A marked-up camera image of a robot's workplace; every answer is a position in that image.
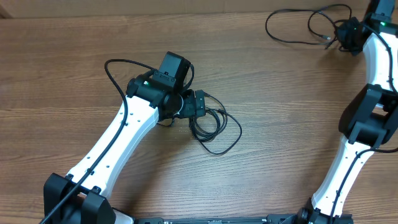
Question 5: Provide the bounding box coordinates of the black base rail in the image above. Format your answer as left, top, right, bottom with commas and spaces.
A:
133, 213, 354, 224

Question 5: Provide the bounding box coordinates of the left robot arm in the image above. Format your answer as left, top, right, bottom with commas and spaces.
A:
42, 52, 205, 224

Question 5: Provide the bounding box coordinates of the long black usb cable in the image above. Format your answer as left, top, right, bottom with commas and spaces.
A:
265, 3, 354, 50

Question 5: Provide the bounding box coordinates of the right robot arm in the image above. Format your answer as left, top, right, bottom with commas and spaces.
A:
285, 0, 397, 223

